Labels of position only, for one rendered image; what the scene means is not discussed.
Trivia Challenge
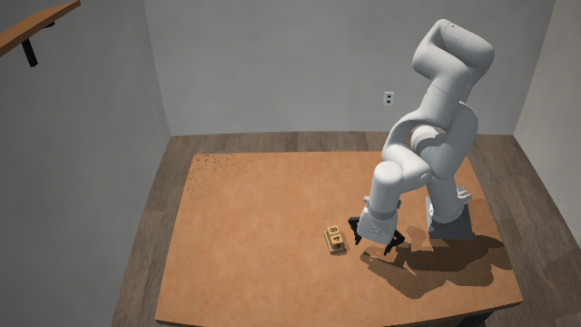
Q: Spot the tan number cube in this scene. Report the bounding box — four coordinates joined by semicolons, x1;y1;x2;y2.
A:
330;234;343;250
327;225;340;240

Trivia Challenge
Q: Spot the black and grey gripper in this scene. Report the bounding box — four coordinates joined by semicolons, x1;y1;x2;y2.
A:
348;205;405;256

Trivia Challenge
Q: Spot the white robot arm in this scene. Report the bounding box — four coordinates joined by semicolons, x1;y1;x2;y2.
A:
363;19;495;223

